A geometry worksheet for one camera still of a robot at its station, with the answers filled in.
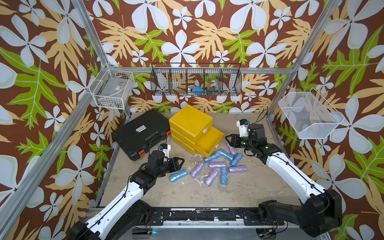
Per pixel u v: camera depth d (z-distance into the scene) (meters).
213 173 0.86
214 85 0.96
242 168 0.89
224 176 0.86
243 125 0.72
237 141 0.71
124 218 0.58
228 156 0.93
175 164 0.70
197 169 0.89
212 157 0.93
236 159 0.92
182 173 0.86
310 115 0.81
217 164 0.89
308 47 0.82
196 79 0.99
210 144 0.91
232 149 0.97
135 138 0.97
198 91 0.94
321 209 0.36
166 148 0.73
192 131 0.82
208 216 0.75
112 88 0.86
